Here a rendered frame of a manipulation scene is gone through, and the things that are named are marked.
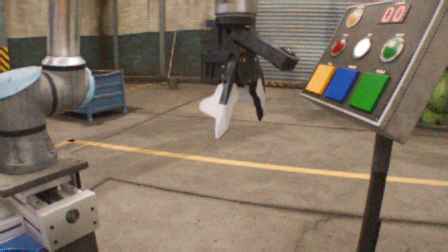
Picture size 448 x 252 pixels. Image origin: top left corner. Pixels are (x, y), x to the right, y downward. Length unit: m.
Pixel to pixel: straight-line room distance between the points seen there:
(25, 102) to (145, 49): 8.94
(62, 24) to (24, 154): 0.32
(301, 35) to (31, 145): 7.66
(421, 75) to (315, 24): 7.54
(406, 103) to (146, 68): 9.26
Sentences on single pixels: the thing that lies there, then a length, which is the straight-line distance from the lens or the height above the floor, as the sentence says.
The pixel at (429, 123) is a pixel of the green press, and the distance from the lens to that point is 5.17.
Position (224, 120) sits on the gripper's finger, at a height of 0.97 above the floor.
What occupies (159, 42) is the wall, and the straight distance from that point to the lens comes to 9.40.
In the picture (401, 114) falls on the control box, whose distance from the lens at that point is 0.60.
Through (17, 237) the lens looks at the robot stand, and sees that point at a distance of 0.83.
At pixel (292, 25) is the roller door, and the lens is 8.17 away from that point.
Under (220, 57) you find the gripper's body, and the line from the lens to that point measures 0.54.
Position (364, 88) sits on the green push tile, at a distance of 0.64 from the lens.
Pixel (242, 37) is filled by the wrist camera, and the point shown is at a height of 1.10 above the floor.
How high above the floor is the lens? 1.09
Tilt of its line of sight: 15 degrees down
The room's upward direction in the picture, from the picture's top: straight up
